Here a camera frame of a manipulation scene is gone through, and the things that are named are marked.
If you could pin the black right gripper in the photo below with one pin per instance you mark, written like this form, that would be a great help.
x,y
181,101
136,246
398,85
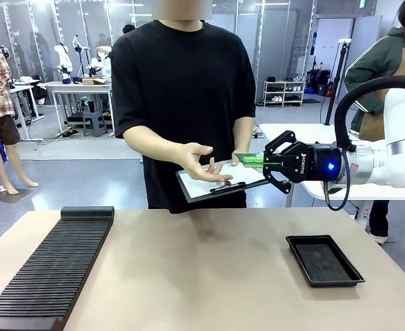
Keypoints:
x,y
309,162

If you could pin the black clipboard with paper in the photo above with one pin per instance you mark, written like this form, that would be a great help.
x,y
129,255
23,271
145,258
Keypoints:
x,y
202,189

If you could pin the person's left forearm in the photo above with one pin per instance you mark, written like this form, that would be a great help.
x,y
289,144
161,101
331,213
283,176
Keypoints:
x,y
243,138

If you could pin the person's right forearm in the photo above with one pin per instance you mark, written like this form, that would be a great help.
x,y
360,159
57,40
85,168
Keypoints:
x,y
150,145

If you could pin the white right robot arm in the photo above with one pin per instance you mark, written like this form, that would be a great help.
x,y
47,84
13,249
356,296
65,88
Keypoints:
x,y
402,138

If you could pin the black slotted PCB rack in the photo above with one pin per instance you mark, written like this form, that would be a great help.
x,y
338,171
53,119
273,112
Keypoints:
x,y
47,262

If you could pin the person's right hand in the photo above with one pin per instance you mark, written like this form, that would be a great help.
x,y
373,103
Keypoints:
x,y
198,169

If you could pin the white work table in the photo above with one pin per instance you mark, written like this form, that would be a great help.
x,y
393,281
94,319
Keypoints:
x,y
292,129

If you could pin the white shoe rack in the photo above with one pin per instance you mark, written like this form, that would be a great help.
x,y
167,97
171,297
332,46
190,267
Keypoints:
x,y
285,93

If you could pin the black tripod stand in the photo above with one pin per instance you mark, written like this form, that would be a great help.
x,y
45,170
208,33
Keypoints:
x,y
338,76

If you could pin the black plastic tray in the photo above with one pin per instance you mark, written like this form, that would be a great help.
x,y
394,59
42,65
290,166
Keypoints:
x,y
323,262

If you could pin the person in black t-shirt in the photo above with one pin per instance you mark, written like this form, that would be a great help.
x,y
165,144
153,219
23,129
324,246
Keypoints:
x,y
181,86

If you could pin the person in green jacket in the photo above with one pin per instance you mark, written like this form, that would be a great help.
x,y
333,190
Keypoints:
x,y
371,69

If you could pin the grey plastic stool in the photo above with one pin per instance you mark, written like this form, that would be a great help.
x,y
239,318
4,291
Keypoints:
x,y
95,124

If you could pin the brown cardboard box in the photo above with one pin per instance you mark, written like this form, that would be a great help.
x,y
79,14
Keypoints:
x,y
95,81

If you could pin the white table with robots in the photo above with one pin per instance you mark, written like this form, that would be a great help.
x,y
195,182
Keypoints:
x,y
78,87

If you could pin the small white background robot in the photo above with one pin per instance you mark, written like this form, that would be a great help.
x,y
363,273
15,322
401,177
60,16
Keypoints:
x,y
64,62

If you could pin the white height-adjustable desk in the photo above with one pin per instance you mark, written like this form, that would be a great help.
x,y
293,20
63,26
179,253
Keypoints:
x,y
24,93

